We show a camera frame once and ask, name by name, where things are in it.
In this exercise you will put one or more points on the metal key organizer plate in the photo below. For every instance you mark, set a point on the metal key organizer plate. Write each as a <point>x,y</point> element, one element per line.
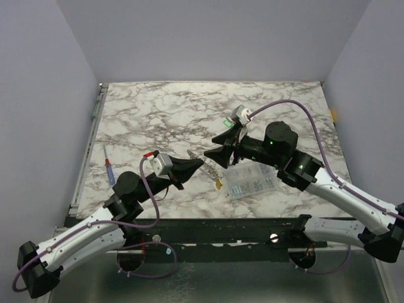
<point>206,168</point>

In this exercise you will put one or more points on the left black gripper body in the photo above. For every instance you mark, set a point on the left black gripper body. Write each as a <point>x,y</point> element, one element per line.
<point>176,178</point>

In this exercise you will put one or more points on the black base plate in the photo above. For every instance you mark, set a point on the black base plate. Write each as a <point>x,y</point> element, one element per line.
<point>203,253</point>

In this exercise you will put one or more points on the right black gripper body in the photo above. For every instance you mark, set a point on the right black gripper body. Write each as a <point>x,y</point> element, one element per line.
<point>235,148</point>

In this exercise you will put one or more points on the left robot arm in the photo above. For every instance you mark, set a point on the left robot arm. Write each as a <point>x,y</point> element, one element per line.
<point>41,265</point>

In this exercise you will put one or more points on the aluminium frame rail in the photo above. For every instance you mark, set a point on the aluminium frame rail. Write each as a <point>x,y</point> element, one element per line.
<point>317,232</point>

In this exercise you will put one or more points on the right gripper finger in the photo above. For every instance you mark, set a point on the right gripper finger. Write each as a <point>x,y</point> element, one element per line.
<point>229,138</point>
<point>221,155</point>

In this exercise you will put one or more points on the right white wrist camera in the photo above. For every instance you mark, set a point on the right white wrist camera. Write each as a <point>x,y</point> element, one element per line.
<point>240,116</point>

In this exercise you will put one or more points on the yellow tagged key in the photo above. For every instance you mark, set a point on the yellow tagged key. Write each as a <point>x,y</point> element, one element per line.
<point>218,184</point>

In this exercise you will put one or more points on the green tagged key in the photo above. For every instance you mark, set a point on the green tagged key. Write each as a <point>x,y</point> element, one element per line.
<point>228,123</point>

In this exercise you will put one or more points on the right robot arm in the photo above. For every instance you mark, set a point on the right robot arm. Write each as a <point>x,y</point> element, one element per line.
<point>377,226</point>

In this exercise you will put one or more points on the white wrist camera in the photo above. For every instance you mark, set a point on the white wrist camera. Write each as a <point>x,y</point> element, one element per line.
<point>240,116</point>
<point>161,165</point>

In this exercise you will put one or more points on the clear plastic screw box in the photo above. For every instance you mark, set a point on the clear plastic screw box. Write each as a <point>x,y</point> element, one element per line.
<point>249,179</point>

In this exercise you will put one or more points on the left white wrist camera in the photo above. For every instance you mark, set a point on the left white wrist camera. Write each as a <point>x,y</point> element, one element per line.
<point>161,165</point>

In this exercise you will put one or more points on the blue red screwdriver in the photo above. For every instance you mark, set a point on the blue red screwdriver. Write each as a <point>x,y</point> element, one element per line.
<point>109,171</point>

